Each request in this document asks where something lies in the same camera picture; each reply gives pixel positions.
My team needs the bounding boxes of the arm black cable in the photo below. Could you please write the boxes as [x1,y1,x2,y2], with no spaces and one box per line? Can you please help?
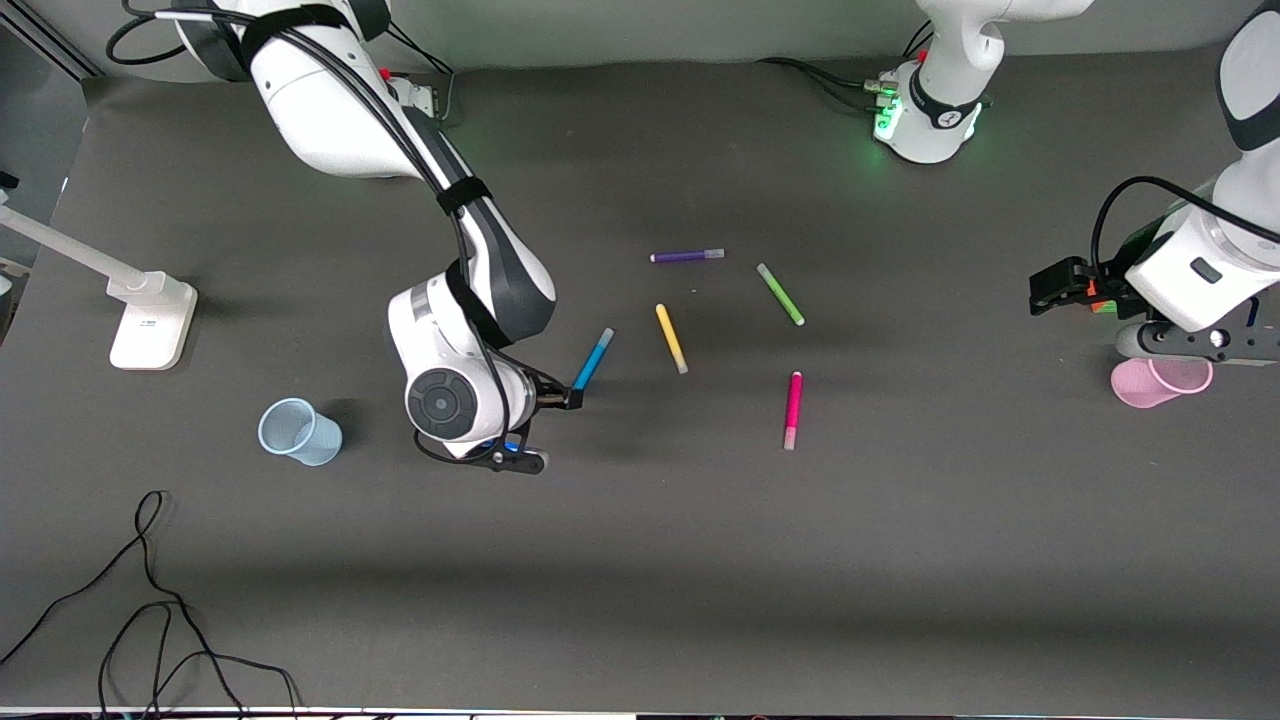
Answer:
[105,0,561,471]
[1092,176,1280,293]

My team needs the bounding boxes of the translucent blue cup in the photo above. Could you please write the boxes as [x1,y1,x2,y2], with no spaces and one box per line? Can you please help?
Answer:
[258,397,344,468]

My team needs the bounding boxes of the black metal frame rail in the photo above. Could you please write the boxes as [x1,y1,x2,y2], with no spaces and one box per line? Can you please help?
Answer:
[0,15,101,81]

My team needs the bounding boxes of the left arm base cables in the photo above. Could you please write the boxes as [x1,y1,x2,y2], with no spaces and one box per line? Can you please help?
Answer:
[755,20,936,113]

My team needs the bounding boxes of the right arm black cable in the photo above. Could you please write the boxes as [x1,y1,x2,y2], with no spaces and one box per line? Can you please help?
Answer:
[105,0,561,471]

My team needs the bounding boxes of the green marker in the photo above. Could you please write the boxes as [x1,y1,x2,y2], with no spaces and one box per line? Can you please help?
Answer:
[756,262,806,327]

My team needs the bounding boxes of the loose black cable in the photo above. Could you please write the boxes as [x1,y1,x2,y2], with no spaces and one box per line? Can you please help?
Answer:
[0,489,303,717]

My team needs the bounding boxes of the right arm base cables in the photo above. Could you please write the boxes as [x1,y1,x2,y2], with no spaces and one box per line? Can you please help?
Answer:
[385,20,456,126]

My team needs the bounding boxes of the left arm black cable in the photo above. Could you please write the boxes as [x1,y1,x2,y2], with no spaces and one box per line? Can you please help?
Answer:
[1092,176,1280,293]

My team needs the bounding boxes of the pink mesh cup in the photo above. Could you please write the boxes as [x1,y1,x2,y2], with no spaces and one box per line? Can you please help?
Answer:
[1110,357,1215,410]

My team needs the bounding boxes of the white stand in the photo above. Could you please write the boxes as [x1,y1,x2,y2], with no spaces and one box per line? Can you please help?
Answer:
[0,205,199,372]

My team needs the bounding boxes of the yellow marker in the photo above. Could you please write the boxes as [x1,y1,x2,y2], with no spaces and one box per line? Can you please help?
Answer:
[655,303,690,376]

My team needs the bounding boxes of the blue marker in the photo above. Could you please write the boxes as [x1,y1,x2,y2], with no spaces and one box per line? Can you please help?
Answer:
[570,327,616,393]

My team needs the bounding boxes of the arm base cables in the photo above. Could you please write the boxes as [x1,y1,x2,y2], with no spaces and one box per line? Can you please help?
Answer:
[385,20,456,126]
[755,20,936,113]

